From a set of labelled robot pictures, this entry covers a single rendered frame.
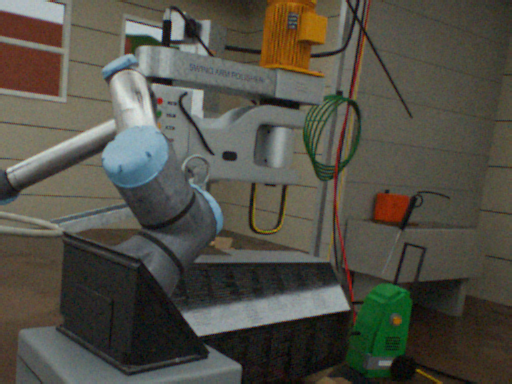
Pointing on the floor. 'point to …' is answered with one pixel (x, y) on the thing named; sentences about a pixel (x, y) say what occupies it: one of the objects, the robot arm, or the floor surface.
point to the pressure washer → (385, 329)
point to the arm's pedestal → (56, 358)
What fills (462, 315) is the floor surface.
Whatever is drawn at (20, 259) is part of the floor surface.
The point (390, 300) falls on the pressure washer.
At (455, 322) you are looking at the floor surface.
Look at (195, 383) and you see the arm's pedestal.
